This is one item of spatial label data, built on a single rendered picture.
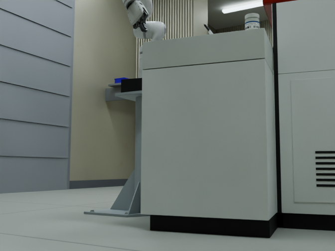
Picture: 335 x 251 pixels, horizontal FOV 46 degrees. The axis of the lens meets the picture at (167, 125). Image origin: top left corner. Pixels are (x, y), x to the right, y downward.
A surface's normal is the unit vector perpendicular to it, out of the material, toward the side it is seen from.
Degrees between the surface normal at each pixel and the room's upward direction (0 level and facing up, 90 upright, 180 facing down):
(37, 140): 90
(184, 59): 90
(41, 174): 90
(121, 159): 90
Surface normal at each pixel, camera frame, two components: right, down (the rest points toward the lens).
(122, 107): 0.87, -0.05
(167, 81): -0.36, -0.10
